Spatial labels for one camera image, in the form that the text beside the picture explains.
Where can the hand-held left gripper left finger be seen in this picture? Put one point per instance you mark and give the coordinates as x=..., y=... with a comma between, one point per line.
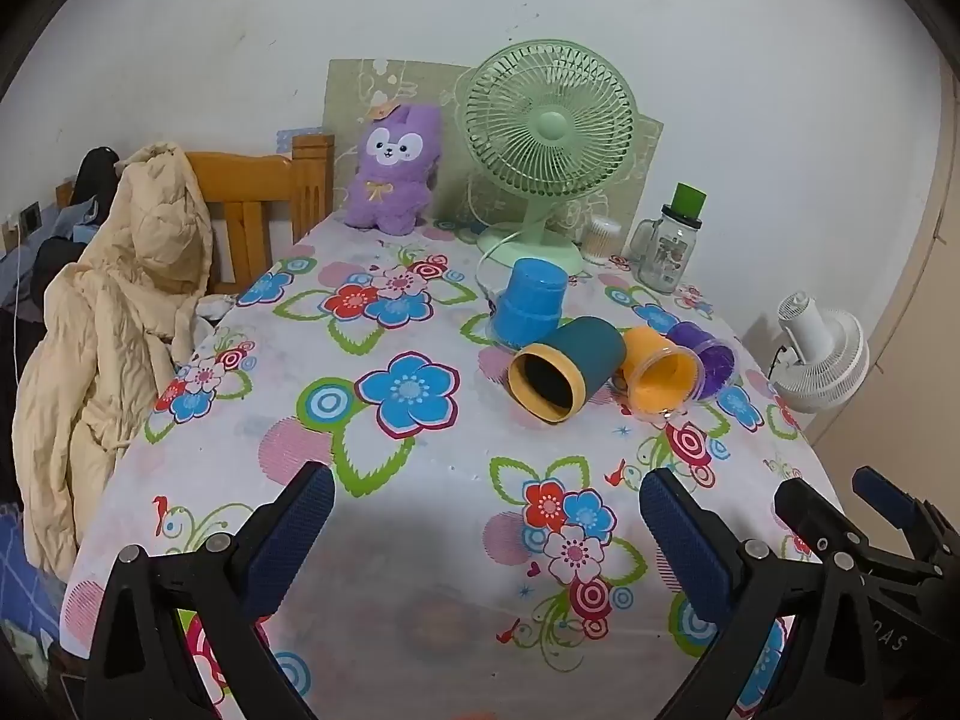
x=296, y=521

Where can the wall socket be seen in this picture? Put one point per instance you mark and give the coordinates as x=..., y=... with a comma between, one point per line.
x=30, y=219

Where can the wooden chair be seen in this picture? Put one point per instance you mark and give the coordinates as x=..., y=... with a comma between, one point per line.
x=247, y=187

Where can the grey blue garment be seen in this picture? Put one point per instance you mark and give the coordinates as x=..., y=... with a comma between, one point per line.
x=64, y=225

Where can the blue checked cloth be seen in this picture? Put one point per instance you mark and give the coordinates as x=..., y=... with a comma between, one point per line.
x=26, y=570

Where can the floral tablecloth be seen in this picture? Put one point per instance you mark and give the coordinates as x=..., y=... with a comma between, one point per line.
x=442, y=465

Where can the purple plastic cup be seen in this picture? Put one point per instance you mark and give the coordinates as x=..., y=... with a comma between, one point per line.
x=709, y=360

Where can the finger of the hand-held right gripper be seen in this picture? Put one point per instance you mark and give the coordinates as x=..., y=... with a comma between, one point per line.
x=885, y=495
x=806, y=514

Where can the white clip fan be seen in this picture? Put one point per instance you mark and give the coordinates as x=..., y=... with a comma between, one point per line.
x=821, y=360

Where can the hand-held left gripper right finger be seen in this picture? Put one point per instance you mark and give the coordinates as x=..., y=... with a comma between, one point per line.
x=679, y=532

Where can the blue plastic cup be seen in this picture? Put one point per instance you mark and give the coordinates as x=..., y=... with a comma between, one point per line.
x=529, y=300

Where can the beige padded jacket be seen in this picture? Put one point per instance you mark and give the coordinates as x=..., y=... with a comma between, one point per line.
x=112, y=315

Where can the cotton swab jar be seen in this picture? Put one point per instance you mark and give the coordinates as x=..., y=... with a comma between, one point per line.
x=601, y=238

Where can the glass mug with green lid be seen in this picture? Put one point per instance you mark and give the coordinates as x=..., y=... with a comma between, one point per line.
x=666, y=255

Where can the orange plastic cup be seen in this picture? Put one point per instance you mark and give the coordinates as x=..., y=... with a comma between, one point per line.
x=664, y=379

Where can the black garment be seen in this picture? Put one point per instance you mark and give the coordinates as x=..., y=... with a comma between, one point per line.
x=96, y=172

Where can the green patterned board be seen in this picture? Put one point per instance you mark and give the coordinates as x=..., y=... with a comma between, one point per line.
x=352, y=90

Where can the green desk fan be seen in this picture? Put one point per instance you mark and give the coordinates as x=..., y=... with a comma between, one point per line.
x=551, y=127

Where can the teal cup with yellow rim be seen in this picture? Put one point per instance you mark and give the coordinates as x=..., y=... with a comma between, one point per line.
x=581, y=356

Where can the purple plush toy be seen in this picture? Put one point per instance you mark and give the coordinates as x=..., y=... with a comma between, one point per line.
x=394, y=169

